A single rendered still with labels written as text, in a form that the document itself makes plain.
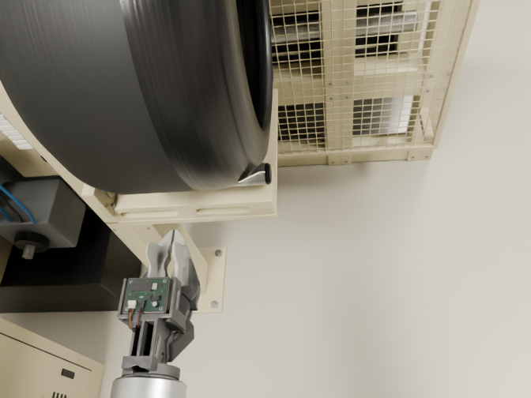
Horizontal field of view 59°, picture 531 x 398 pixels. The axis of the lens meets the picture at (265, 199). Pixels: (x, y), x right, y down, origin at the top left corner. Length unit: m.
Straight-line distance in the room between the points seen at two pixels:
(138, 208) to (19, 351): 0.60
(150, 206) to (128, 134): 0.41
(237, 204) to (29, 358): 0.79
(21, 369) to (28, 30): 1.04
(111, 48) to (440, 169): 1.67
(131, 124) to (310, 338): 1.27
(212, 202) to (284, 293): 0.87
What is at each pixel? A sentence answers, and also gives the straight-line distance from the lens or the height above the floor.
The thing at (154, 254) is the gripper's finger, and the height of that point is 1.11.
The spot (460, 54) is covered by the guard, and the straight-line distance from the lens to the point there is 1.42.
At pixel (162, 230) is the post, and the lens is 1.40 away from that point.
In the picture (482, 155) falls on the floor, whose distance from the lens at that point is 2.14.
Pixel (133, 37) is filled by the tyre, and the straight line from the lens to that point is 0.57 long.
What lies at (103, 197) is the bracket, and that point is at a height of 0.91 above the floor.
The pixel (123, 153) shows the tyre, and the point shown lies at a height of 1.21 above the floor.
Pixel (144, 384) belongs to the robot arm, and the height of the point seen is 1.14.
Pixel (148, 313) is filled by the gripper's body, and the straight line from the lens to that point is 0.61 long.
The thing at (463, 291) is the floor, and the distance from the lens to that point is 1.84.
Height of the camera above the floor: 1.69
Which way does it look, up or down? 59 degrees down
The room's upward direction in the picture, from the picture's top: 15 degrees counter-clockwise
